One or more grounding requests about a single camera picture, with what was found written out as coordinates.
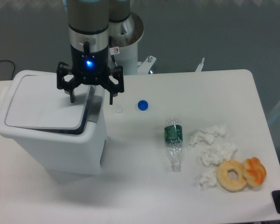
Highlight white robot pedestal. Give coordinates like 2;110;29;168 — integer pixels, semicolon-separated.
109;12;144;75

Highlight ring doughnut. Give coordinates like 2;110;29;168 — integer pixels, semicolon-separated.
216;160;247;192

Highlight orange twisted bread roll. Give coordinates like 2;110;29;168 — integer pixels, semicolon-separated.
242;157;266;187

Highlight crushed clear plastic bottle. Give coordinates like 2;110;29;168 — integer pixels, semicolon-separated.
164;118;183;172

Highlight black floor cable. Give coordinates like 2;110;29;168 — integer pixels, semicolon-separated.
0;59;16;77

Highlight white trash can lid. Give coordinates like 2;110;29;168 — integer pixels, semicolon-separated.
5;71;95;135

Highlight upper crumpled white tissue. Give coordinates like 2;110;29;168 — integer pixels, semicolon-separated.
189;124;228;149

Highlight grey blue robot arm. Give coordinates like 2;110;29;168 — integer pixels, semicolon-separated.
56;0;130;103

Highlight crumpled white tissue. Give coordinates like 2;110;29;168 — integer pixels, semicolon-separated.
197;168;217;191
196;142;237;167
189;124;228;149

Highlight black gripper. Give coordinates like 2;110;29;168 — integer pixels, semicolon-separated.
56;46;124;105

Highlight blue bottle cap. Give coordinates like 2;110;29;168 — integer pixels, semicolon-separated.
137;100;149;111

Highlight white plastic trash can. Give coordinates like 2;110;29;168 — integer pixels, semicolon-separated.
0;70;107;175

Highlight white bottle cap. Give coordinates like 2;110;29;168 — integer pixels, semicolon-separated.
114;105;123;114

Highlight middle crumpled white tissue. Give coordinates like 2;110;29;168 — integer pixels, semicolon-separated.
196;142;237;167

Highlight lower crumpled white tissue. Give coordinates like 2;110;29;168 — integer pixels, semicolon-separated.
197;168;217;191

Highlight black pedestal cable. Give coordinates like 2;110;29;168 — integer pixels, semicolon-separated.
109;37;119;68

